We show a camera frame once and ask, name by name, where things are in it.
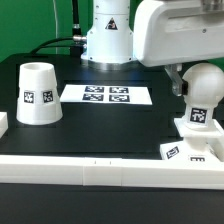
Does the white lamp shade cone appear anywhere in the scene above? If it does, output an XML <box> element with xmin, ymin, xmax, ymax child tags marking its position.
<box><xmin>16</xmin><ymin>62</ymin><xmax>63</xmax><ymax>125</ymax></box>

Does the white lamp base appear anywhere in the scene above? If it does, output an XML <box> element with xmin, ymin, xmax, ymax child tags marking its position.
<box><xmin>160</xmin><ymin>118</ymin><xmax>224</xmax><ymax>162</ymax></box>

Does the white front fence wall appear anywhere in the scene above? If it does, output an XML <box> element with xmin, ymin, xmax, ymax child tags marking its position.
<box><xmin>0</xmin><ymin>155</ymin><xmax>224</xmax><ymax>190</ymax></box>

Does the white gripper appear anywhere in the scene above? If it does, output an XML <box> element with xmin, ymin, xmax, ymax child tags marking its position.
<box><xmin>133</xmin><ymin>0</ymin><xmax>224</xmax><ymax>96</ymax></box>

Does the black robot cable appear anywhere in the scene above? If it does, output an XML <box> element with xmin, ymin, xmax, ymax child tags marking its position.
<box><xmin>29</xmin><ymin>0</ymin><xmax>88</xmax><ymax>56</ymax></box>

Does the white left fence block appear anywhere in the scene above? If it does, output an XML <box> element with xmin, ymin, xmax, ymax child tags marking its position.
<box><xmin>0</xmin><ymin>112</ymin><xmax>8</xmax><ymax>138</ymax></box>

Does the thin white cable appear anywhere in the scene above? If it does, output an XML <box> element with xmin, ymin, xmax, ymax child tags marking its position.
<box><xmin>52</xmin><ymin>0</ymin><xmax>60</xmax><ymax>55</ymax></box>

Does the white lamp bulb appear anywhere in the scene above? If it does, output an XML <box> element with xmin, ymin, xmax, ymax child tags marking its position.
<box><xmin>183</xmin><ymin>63</ymin><xmax>224</xmax><ymax>130</ymax></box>

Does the white marker sheet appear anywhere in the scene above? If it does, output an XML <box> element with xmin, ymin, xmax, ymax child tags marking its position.
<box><xmin>60</xmin><ymin>84</ymin><xmax>152</xmax><ymax>105</ymax></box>

